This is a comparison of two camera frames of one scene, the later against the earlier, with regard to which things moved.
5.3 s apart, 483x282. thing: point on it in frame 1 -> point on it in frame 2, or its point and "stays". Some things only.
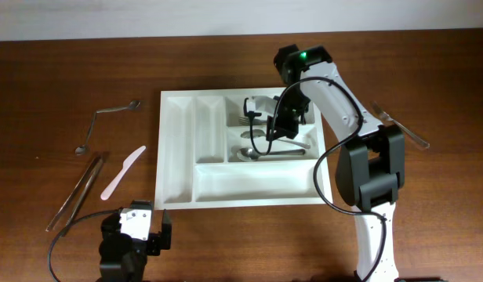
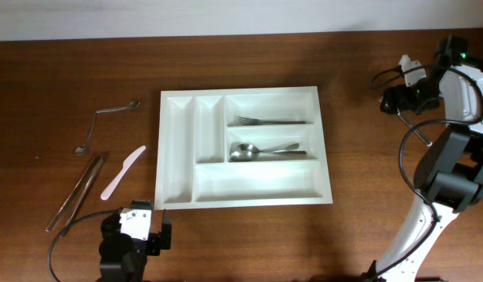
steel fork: x=386 y=116 -> x=408 y=124
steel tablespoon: x=259 y=133 -> x=254 y=149
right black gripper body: x=283 y=131 -> x=395 y=99
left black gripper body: x=143 y=248 stays
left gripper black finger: x=166 y=232 stays
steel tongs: x=97 y=159 stays
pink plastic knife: x=128 y=160 stays
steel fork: x=246 y=121 stays
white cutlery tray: x=213 y=152 stays
